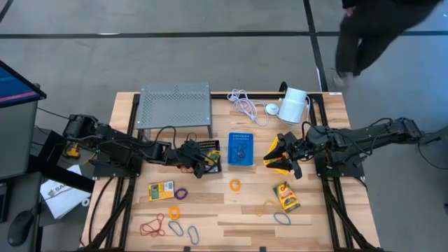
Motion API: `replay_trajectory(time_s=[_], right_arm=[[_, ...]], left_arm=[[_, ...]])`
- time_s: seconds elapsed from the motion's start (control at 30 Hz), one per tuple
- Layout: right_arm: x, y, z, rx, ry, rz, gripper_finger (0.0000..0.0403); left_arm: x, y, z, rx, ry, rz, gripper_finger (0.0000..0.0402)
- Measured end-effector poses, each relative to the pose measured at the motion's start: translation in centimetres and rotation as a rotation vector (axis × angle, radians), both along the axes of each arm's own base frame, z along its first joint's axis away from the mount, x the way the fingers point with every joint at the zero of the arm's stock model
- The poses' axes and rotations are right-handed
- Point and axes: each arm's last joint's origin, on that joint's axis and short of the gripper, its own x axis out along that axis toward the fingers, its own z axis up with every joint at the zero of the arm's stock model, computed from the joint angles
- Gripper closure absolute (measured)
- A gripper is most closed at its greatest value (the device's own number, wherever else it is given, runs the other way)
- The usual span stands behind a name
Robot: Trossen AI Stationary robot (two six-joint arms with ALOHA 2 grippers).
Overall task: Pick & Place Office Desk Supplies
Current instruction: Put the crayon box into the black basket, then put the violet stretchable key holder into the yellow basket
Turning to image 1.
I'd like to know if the white power cable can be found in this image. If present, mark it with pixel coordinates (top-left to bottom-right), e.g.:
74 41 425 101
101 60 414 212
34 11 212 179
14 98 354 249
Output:
226 88 312 127

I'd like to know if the computer monitor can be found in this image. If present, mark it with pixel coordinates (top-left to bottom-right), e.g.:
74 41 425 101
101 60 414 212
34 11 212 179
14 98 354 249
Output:
0 59 48 109

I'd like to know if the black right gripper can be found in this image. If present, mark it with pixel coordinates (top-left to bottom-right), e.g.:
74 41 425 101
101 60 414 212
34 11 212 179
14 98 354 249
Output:
264 131 311 181

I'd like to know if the white cylindrical spot lamp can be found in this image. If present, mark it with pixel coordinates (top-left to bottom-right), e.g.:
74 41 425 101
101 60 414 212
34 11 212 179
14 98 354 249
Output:
278 87 312 125

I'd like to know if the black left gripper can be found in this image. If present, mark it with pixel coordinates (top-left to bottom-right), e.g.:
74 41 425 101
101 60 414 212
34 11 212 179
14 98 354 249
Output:
166 138 221 179

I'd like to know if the yellow rubber band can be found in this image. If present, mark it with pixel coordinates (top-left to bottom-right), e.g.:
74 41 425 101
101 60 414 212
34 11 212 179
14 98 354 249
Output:
253 198 281 218

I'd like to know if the black floor stand beam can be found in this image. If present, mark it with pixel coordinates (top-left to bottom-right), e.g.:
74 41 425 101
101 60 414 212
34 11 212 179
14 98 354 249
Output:
27 153 96 194

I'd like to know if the yellow black connector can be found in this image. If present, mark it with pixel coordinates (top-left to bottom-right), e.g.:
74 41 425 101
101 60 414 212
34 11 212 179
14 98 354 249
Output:
65 144 81 160

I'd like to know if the black plastic basket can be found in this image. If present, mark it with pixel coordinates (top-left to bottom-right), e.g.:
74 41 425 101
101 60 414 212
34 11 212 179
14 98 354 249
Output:
192 139 223 176

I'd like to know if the black aluminium rig frame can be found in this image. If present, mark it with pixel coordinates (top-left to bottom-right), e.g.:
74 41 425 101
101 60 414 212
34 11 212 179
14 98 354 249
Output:
82 80 386 252

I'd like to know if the person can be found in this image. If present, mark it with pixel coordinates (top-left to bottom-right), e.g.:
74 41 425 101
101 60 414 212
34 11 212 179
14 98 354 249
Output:
331 0 446 89

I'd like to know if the white printed paper sheet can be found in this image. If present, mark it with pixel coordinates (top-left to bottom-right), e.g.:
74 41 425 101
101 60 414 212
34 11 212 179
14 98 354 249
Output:
38 164 92 221

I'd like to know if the grey perforated metal riser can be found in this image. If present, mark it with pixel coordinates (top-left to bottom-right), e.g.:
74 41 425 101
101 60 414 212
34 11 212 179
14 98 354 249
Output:
135 81 214 139

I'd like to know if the black computer mouse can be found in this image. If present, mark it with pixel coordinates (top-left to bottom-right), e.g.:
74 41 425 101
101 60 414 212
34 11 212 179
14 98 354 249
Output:
6 209 36 248

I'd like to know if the grey desk cabinet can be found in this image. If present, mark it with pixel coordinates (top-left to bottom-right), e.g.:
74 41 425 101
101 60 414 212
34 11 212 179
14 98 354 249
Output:
0 99 39 180

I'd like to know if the blue plastic basket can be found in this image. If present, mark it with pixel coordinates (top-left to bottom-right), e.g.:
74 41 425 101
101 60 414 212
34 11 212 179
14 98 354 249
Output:
227 132 255 167

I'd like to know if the yellow plastic basket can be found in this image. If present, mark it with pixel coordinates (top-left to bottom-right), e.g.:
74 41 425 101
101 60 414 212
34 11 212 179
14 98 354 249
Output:
262 135 294 176

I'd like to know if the grey stand leg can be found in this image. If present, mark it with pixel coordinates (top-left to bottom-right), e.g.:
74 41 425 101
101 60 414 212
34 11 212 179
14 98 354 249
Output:
415 125 448 147

